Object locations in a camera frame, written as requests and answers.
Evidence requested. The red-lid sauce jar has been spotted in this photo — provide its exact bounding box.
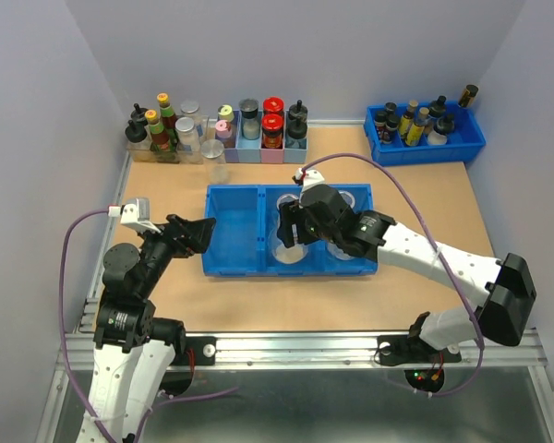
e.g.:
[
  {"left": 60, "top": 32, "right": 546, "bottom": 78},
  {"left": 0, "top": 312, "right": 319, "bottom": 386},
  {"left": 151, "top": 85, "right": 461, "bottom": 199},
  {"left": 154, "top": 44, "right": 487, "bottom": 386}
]
[
  {"left": 263, "top": 96, "right": 284, "bottom": 116},
  {"left": 261, "top": 114, "right": 283, "bottom": 150}
]

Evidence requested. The yellow oil bottle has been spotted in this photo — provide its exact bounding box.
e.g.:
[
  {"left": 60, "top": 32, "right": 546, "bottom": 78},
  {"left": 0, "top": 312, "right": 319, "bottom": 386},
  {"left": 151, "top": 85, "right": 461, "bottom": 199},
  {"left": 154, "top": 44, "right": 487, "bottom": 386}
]
[
  {"left": 398, "top": 100, "right": 418, "bottom": 140},
  {"left": 405, "top": 107, "right": 429, "bottom": 147}
]

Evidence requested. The pastel four-slot organizer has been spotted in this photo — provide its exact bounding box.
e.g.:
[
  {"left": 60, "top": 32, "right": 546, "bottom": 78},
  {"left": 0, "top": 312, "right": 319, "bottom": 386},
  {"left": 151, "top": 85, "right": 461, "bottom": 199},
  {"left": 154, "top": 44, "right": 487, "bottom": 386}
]
[{"left": 215, "top": 110, "right": 309, "bottom": 164}]

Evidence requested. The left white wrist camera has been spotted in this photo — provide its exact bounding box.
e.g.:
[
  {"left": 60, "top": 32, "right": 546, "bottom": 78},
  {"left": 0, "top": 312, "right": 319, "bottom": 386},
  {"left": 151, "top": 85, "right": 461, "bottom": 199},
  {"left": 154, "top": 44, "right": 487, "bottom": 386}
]
[{"left": 107, "top": 198, "right": 162, "bottom": 234}]

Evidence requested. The black-top dispenser bottle back left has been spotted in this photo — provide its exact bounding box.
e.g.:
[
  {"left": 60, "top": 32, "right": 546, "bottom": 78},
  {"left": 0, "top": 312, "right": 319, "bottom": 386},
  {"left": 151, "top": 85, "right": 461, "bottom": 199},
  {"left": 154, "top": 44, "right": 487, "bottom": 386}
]
[{"left": 130, "top": 102, "right": 148, "bottom": 126}]

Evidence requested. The yellow-cap sauce bottle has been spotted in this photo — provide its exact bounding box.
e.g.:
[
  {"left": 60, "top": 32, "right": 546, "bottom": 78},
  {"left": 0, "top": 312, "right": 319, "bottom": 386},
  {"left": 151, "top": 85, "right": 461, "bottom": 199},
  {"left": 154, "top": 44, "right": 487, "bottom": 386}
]
[
  {"left": 145, "top": 109, "right": 175, "bottom": 163},
  {"left": 157, "top": 92, "right": 178, "bottom": 143}
]

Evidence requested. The red-lid sauce jar back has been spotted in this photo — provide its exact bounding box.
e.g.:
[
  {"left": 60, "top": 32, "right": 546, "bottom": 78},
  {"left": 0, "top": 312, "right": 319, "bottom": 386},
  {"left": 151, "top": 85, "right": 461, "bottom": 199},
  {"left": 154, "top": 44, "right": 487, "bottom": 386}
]
[{"left": 263, "top": 96, "right": 284, "bottom": 116}]

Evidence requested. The clear plastic organizer tray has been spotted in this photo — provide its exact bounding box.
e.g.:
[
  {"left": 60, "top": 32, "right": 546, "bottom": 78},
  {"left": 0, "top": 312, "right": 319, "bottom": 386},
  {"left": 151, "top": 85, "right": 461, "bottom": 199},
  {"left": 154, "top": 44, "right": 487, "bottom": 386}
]
[{"left": 125, "top": 112, "right": 203, "bottom": 164}]

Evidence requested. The dark spice bottle front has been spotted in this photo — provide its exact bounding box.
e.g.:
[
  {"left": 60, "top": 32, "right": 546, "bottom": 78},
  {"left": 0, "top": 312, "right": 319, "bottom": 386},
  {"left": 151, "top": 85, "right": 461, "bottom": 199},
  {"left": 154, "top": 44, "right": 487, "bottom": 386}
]
[{"left": 374, "top": 110, "right": 400, "bottom": 144}]

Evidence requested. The silver-lid jar front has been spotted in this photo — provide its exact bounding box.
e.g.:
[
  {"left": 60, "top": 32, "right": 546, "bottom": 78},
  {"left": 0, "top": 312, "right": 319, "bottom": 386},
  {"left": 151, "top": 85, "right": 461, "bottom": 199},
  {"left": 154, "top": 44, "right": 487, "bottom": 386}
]
[{"left": 175, "top": 116, "right": 200, "bottom": 154}]

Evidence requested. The dark spice bottle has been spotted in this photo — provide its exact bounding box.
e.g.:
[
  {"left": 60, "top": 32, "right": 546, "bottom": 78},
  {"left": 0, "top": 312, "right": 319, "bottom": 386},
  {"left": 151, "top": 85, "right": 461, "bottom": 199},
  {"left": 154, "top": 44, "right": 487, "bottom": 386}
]
[
  {"left": 374, "top": 110, "right": 400, "bottom": 144},
  {"left": 384, "top": 102, "right": 397, "bottom": 115}
]

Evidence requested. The gold black bottle in corner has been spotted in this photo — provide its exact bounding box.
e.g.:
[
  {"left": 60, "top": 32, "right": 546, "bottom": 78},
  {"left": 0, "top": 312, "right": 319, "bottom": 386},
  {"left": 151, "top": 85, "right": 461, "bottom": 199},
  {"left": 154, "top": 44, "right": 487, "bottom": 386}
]
[{"left": 457, "top": 84, "right": 479, "bottom": 109}]

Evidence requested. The yellow-cap sauce bottle front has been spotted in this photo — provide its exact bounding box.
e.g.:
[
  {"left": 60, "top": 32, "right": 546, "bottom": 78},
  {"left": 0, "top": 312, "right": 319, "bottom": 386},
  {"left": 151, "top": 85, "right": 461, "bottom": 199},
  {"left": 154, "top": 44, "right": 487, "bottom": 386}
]
[{"left": 145, "top": 109, "right": 175, "bottom": 163}]

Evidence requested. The yellow-cap sauce bottle back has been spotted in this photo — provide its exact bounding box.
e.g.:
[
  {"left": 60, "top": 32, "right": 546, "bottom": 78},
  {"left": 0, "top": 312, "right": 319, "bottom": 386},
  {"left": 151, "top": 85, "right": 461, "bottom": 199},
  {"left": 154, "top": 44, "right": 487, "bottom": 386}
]
[{"left": 157, "top": 92, "right": 178, "bottom": 143}]

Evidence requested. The pink-cap small bottle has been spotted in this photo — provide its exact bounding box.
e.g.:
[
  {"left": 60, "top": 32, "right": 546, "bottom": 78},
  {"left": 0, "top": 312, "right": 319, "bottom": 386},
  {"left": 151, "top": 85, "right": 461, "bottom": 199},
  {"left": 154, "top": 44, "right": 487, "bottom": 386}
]
[{"left": 214, "top": 119, "right": 235, "bottom": 149}]

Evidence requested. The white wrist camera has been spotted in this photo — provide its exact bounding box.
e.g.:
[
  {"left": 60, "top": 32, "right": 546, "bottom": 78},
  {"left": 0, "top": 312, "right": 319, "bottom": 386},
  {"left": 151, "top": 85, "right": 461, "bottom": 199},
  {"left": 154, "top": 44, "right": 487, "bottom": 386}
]
[
  {"left": 292, "top": 168, "right": 326, "bottom": 192},
  {"left": 107, "top": 198, "right": 162, "bottom": 234}
]

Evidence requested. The black-top cruet in tray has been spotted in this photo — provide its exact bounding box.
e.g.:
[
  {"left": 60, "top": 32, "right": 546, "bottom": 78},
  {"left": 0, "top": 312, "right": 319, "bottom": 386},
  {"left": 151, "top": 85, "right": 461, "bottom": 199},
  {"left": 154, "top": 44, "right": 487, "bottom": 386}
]
[{"left": 428, "top": 95, "right": 447, "bottom": 119}]

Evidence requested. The silver-lid jar back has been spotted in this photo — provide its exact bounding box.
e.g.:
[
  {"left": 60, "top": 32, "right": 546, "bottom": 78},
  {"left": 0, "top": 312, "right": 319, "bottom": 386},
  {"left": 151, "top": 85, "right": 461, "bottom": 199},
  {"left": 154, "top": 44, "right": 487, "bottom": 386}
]
[{"left": 180, "top": 100, "right": 208, "bottom": 142}]

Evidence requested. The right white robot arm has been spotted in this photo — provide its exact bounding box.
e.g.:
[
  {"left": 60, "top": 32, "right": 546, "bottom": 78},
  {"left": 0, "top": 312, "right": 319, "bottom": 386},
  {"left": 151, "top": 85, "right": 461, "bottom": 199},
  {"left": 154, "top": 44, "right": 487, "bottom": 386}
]
[{"left": 277, "top": 185, "right": 536, "bottom": 361}]

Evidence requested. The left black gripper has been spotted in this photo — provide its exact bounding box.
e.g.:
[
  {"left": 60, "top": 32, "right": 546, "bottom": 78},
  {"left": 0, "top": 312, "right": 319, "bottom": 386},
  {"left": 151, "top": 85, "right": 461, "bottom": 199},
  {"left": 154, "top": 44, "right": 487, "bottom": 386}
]
[{"left": 138, "top": 211, "right": 216, "bottom": 294}]

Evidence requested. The yellow-cap small bottle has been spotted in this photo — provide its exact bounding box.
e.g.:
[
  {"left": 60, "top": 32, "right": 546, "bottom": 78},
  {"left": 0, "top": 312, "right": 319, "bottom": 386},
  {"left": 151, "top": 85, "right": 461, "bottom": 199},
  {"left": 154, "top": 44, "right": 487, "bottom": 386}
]
[{"left": 217, "top": 104, "right": 235, "bottom": 123}]

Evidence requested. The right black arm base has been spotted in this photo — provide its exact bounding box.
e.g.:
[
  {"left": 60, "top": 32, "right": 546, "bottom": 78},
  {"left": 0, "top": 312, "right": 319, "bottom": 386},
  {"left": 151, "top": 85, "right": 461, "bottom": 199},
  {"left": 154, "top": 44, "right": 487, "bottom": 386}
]
[{"left": 377, "top": 334, "right": 462, "bottom": 366}]

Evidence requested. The black-top cruet back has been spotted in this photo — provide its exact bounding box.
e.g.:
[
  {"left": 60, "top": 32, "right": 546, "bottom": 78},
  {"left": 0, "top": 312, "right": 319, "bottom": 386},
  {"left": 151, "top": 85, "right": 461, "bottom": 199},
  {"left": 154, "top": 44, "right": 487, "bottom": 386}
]
[{"left": 287, "top": 100, "right": 308, "bottom": 123}]

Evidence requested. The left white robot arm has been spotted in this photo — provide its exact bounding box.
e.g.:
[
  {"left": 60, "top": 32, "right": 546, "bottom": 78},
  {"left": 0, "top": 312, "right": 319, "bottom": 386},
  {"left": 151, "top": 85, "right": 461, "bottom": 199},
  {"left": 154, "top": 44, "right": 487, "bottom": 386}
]
[{"left": 78, "top": 203, "right": 216, "bottom": 442}]

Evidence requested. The black-top dispenser bottle front left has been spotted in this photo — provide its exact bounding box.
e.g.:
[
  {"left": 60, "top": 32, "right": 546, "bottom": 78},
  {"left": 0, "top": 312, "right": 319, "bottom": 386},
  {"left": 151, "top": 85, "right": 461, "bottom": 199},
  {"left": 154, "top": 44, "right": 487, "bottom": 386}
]
[{"left": 125, "top": 120, "right": 151, "bottom": 150}]

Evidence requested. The silver-lid glass jar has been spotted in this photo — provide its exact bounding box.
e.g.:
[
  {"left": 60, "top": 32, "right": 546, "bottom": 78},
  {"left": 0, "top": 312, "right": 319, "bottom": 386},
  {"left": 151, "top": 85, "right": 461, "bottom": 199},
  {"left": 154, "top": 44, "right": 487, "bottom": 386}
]
[{"left": 200, "top": 139, "right": 229, "bottom": 185}]

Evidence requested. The blue three-compartment bin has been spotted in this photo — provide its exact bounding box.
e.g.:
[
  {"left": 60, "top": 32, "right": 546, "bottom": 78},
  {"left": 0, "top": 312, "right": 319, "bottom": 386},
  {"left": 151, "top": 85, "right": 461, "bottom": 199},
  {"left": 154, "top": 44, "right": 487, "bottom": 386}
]
[{"left": 200, "top": 184, "right": 381, "bottom": 279}]

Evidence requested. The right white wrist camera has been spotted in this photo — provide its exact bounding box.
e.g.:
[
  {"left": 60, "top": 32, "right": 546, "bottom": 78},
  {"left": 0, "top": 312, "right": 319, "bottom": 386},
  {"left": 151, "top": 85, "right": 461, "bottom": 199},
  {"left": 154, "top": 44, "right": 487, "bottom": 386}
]
[{"left": 292, "top": 168, "right": 326, "bottom": 192}]

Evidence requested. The red-lid sauce jar front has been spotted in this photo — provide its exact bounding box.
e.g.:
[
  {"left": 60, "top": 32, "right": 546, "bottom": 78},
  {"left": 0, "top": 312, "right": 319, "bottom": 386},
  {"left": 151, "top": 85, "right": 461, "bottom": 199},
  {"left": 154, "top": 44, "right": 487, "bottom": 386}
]
[{"left": 261, "top": 114, "right": 283, "bottom": 150}]

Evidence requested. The yellow oil bottle back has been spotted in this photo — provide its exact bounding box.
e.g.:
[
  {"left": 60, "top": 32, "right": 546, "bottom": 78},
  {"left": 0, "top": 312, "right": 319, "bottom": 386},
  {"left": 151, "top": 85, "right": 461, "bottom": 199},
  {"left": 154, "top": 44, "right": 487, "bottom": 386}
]
[{"left": 398, "top": 100, "right": 418, "bottom": 140}]

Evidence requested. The black-top dispenser bottle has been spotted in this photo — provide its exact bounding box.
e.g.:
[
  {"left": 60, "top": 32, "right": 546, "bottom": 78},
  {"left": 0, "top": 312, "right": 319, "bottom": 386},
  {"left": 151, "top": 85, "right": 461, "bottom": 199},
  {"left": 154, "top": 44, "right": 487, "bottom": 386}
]
[
  {"left": 130, "top": 102, "right": 148, "bottom": 126},
  {"left": 125, "top": 120, "right": 151, "bottom": 150}
]

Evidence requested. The yellow oil bottle front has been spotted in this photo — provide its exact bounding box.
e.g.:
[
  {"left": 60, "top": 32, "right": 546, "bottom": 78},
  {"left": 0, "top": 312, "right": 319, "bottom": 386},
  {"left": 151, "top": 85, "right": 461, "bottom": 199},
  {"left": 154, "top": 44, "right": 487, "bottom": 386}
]
[{"left": 405, "top": 107, "right": 429, "bottom": 147}]

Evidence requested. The black-top white cruet front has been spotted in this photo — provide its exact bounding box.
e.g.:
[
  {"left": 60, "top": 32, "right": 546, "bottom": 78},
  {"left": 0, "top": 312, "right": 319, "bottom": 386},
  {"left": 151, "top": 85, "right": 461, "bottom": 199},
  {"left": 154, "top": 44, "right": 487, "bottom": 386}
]
[{"left": 428, "top": 114, "right": 455, "bottom": 146}]

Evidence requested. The dark spice bottle back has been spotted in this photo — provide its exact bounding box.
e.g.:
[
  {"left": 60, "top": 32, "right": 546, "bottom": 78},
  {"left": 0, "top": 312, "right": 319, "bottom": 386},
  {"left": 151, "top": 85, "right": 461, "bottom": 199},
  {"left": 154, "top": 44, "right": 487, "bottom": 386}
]
[{"left": 384, "top": 102, "right": 397, "bottom": 115}]

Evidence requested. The blue tray at back right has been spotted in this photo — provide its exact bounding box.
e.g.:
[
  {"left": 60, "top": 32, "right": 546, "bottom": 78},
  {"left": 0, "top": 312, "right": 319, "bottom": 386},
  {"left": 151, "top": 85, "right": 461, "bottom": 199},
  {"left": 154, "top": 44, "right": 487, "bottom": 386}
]
[{"left": 363, "top": 101, "right": 486, "bottom": 166}]

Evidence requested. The grey-lid salt shaker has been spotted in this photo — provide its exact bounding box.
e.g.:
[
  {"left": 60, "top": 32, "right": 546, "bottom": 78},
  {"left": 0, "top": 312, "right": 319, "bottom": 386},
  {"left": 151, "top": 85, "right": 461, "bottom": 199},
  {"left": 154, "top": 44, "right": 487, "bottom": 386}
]
[{"left": 239, "top": 98, "right": 260, "bottom": 140}]

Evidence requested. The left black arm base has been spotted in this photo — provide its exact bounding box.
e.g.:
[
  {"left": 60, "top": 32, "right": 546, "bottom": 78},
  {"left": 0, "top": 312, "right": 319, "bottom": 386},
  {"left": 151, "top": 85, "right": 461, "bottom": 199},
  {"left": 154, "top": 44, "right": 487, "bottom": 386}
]
[{"left": 170, "top": 335, "right": 217, "bottom": 367}]

